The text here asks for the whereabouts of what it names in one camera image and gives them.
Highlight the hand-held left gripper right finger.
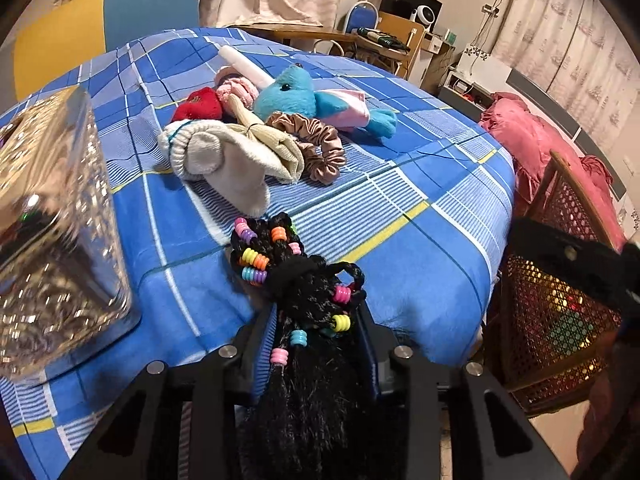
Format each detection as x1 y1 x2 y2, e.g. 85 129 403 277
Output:
356 305 571 480

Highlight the blue plaid bedsheet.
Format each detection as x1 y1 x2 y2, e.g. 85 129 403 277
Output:
0 27 516 480

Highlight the white appliance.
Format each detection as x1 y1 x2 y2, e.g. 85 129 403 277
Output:
457 42 516 78

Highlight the white sock with blue stripe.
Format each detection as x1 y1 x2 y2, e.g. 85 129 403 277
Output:
159 120 271 218

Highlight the cream knit cloth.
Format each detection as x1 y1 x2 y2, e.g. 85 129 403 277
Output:
227 92 306 183

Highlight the brown satin scrunchie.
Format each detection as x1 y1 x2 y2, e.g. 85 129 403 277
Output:
265 112 348 186

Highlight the small blue chair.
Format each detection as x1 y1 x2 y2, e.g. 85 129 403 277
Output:
345 1 378 36

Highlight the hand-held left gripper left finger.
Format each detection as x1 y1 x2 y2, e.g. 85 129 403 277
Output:
57 305 281 480

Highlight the pink ruffled cushion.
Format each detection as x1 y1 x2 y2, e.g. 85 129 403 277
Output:
479 92 628 251

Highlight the grey bed headboard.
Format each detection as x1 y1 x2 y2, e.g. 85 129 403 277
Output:
505 67 631 201

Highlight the pink fluffy scrunchie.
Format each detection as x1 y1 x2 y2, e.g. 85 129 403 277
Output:
215 76 261 111

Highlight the wooden cabinet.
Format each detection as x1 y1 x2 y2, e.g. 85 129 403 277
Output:
377 10 426 81

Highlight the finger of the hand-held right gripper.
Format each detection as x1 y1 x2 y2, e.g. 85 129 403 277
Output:
509 215 640 318

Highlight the gold textured storage box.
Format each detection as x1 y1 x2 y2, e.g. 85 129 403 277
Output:
0 85 143 386

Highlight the red plush toy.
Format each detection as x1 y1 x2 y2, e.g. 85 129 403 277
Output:
171 86 223 123

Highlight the black braided hairpiece with beads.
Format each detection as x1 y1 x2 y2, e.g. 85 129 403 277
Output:
229 212 401 480

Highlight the blue plush toy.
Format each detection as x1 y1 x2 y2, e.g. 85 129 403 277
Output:
252 64 398 145

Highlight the white tube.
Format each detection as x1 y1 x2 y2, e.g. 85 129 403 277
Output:
216 45 273 88

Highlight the wooden desk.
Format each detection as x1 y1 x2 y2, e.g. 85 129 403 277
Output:
227 24 401 76

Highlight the rattan chair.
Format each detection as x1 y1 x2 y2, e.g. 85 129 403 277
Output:
492 150 626 416

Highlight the blue yellow grey chair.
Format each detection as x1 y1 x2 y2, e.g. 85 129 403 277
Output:
12 0 201 103

